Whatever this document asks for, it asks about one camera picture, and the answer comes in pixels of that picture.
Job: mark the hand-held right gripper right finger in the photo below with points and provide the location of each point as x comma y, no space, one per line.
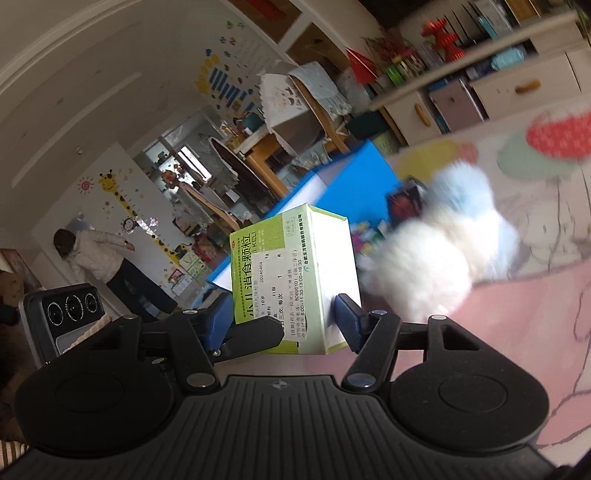
348,323

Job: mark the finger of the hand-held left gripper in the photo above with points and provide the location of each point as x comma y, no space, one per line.
254,339

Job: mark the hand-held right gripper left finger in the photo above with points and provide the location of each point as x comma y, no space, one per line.
217,323

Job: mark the green medicine box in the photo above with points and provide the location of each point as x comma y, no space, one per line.
277,258

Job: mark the blue storage box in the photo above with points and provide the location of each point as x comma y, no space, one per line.
355,184

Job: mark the white fluffy plush toy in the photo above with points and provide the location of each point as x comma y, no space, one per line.
415,258

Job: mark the dark red toy box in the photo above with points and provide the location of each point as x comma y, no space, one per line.
404,203

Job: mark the giraffe height chart sticker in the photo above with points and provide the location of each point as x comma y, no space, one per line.
111,184

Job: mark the printed rabbit play mat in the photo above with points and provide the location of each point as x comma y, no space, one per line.
508,323

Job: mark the dark wooden round table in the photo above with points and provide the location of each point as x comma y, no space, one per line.
235,161

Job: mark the light wooden table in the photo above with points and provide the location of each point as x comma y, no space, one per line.
265,157

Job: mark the green storage stool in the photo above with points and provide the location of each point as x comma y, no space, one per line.
369,127

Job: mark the white printed lace tablecloth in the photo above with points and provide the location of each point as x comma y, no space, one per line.
279,99

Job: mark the wooden chair with cushion cover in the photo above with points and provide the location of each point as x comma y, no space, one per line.
318,87

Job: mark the rose gold tablet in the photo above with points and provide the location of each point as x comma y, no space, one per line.
457,104

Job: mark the small red flag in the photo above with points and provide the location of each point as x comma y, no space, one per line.
362,67

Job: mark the white cabinet with drawers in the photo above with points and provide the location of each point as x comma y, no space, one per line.
508,87

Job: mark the red lantern ornament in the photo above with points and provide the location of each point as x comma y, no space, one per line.
441,37

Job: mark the blue face mask pack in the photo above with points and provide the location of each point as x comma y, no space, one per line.
508,57

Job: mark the black television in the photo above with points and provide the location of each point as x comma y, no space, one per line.
401,9

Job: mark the red sun wall sticker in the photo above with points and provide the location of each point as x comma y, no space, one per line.
85,186

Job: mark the blue and yellow wall stickers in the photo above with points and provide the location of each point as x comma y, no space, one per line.
226,85

